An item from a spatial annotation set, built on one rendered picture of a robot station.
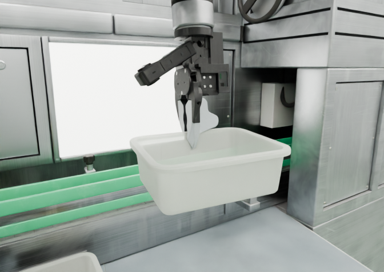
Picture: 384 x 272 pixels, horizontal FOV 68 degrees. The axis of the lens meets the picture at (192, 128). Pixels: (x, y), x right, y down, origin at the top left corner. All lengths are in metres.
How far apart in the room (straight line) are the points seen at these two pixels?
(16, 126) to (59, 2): 0.34
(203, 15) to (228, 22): 0.60
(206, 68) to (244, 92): 0.67
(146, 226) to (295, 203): 0.50
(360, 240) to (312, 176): 0.42
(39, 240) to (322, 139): 0.78
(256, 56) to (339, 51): 0.29
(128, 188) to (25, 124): 0.31
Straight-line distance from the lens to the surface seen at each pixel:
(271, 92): 1.19
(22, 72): 0.85
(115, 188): 0.76
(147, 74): 0.49
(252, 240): 0.91
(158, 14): 0.98
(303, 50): 0.95
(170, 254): 0.84
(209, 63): 0.54
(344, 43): 0.95
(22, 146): 0.87
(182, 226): 0.88
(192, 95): 0.49
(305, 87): 0.94
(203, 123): 0.52
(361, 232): 1.30
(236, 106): 1.15
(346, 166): 1.09
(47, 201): 0.74
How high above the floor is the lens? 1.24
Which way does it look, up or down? 12 degrees down
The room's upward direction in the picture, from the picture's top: straight up
